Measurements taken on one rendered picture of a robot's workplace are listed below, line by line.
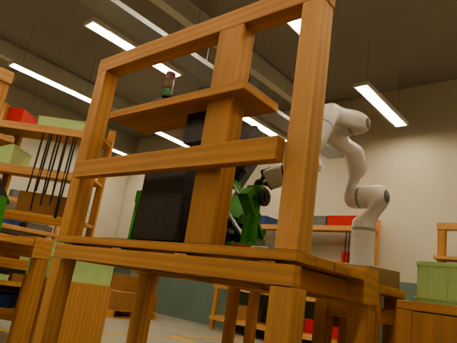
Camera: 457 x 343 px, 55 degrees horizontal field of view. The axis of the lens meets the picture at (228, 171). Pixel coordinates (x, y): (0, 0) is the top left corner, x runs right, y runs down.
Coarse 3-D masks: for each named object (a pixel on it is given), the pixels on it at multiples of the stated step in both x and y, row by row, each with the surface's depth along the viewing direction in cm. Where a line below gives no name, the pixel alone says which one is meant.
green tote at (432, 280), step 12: (420, 264) 188; (432, 264) 184; (444, 264) 181; (456, 264) 178; (420, 276) 187; (432, 276) 183; (444, 276) 180; (456, 276) 177; (420, 288) 185; (432, 288) 182; (444, 288) 179; (456, 288) 176; (420, 300) 184; (432, 300) 181; (444, 300) 177; (456, 300) 174
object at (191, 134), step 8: (200, 112) 206; (192, 120) 208; (200, 120) 204; (192, 128) 206; (200, 128) 203; (184, 136) 208; (192, 136) 204; (200, 136) 201; (192, 144) 207; (200, 144) 205
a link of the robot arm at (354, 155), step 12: (336, 132) 224; (348, 132) 220; (336, 144) 227; (348, 144) 225; (348, 156) 225; (360, 156) 223; (348, 168) 228; (360, 168) 224; (348, 180) 230; (348, 192) 232; (348, 204) 234
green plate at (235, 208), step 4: (236, 180) 227; (236, 184) 226; (240, 184) 229; (240, 188) 228; (236, 196) 223; (232, 200) 219; (236, 200) 222; (232, 204) 218; (236, 204) 221; (240, 204) 224; (232, 208) 217; (236, 208) 220; (240, 208) 222; (232, 212) 216; (236, 212) 218; (240, 212) 221; (236, 216) 217
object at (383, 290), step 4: (380, 284) 204; (380, 288) 203; (384, 288) 206; (388, 288) 209; (392, 288) 212; (380, 292) 203; (384, 292) 206; (388, 292) 209; (392, 292) 212; (396, 292) 215; (400, 292) 218; (404, 292) 221; (388, 296) 218; (392, 296) 212; (396, 296) 214; (400, 296) 217; (404, 296) 220
